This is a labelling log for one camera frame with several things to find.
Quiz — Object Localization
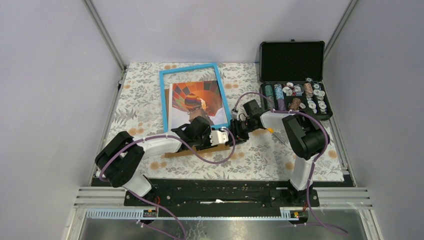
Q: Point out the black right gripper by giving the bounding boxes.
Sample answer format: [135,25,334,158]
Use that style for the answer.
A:
[225,118,258,147]

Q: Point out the brown fibreboard backing panel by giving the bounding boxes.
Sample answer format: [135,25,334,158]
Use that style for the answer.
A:
[163,83,230,159]

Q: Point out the yellow handled screwdriver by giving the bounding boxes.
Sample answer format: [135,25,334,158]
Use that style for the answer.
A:
[267,128,287,146]

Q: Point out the hot air balloon photo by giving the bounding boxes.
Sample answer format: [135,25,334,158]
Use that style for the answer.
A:
[166,80,229,130]

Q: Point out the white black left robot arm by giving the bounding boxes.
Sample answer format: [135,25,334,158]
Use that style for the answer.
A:
[94,116,212,206]

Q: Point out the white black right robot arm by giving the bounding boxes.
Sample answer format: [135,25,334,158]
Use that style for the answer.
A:
[230,100,330,206]

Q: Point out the floral tablecloth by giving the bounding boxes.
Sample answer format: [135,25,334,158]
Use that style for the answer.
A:
[96,62,345,182]

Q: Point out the blue poker chip stack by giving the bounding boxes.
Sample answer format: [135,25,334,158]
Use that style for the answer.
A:
[274,84,286,111]

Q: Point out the green poker chip stack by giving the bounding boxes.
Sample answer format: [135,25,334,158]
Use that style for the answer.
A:
[264,85,275,110]

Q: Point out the black poker chip case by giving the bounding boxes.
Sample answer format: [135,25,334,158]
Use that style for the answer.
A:
[259,40,333,121]

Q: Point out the brown poker chip stack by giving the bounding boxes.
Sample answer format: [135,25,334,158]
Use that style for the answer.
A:
[303,82,314,98]

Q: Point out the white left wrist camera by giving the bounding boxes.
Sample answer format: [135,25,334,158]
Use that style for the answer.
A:
[209,128,229,146]

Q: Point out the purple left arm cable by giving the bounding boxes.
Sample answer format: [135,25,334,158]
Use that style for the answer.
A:
[98,128,237,240]

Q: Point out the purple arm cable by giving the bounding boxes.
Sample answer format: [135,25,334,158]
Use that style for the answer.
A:
[232,92,350,238]
[98,128,237,240]

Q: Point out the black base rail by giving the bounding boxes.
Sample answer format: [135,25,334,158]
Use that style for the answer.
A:
[124,179,320,218]

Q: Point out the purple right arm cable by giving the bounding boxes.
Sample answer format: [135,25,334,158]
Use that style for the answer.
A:
[232,92,350,238]

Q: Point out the aluminium frame rails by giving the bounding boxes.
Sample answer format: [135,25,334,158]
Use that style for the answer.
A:
[73,185,373,210]

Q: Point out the white slotted cable duct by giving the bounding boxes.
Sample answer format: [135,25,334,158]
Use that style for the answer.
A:
[85,207,301,221]

